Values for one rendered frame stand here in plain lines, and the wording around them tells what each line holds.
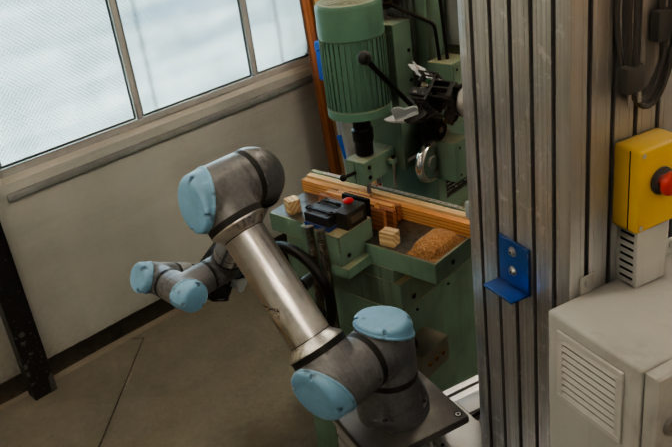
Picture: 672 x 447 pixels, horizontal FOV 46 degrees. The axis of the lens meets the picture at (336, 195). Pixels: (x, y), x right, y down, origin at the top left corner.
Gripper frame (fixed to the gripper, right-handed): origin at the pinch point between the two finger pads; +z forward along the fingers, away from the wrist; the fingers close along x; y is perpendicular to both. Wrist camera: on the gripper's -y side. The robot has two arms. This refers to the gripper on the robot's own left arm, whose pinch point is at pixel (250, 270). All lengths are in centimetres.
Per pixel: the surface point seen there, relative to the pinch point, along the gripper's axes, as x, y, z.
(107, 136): -135, -14, 34
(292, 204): -10.0, -17.3, 20.0
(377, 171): 10.6, -32.9, 28.8
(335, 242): 18.3, -13.6, 9.6
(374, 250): 22.5, -13.2, 20.9
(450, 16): 18, -79, 34
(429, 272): 40.2, -12.8, 22.1
